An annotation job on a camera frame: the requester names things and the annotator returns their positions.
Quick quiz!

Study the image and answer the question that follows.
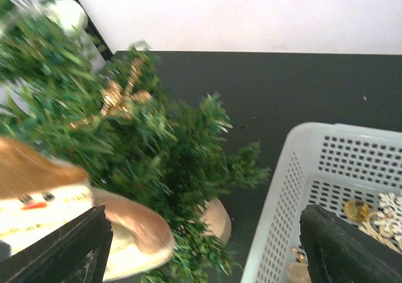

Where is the small green christmas tree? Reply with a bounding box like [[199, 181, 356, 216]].
[[1, 15, 269, 282]]

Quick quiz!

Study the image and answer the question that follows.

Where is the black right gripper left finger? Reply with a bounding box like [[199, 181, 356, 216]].
[[1, 205, 113, 282]]

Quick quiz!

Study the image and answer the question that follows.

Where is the black left rear frame post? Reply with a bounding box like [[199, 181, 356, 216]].
[[74, 0, 113, 61]]

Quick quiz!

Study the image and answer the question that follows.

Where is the white snowflake ornament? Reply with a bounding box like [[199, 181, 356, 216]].
[[358, 193, 401, 254]]

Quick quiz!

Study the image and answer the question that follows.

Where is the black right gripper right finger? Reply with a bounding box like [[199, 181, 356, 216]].
[[300, 205, 401, 283]]

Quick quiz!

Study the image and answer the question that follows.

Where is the wooden santa ornament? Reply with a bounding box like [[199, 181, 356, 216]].
[[1, 137, 175, 282]]

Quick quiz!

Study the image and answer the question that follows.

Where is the white perforated plastic basket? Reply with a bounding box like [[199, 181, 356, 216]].
[[241, 122, 401, 283]]

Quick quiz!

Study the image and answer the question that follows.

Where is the burlap bow ornament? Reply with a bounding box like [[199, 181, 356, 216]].
[[286, 247, 312, 283]]

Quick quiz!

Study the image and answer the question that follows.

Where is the round wooden tree base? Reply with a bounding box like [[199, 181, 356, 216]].
[[198, 198, 232, 245]]

